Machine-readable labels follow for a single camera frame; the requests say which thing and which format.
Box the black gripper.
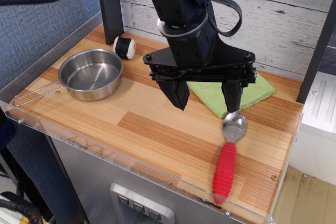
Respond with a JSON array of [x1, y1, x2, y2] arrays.
[[143, 14, 257, 112]]

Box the red handled metal spoon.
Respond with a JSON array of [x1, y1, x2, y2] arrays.
[[212, 111, 247, 205]]

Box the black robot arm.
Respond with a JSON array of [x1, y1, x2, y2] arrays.
[[143, 0, 257, 113]]

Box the green folded cloth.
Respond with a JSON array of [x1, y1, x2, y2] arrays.
[[187, 75, 276, 119]]

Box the small steel pan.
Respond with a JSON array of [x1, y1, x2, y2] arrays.
[[13, 49, 123, 107]]

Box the white black sushi toy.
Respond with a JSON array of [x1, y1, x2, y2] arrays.
[[113, 37, 136, 59]]

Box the clear acrylic table guard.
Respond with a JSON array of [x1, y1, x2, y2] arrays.
[[1, 14, 303, 223]]

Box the white cabinet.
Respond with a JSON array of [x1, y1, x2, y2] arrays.
[[289, 72, 335, 185]]

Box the grey button panel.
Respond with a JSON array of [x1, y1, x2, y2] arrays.
[[110, 183, 175, 223]]

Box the steel toy kitchen cabinet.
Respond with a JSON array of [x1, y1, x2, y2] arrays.
[[50, 136, 270, 223]]

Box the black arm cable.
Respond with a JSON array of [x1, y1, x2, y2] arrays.
[[213, 0, 243, 38]]

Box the dark right frame post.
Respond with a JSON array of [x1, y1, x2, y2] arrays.
[[296, 0, 335, 104]]

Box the dark frame post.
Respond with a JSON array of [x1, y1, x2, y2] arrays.
[[296, 0, 335, 104], [99, 0, 124, 45]]

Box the dark left frame post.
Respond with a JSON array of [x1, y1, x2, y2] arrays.
[[99, 0, 124, 45]]

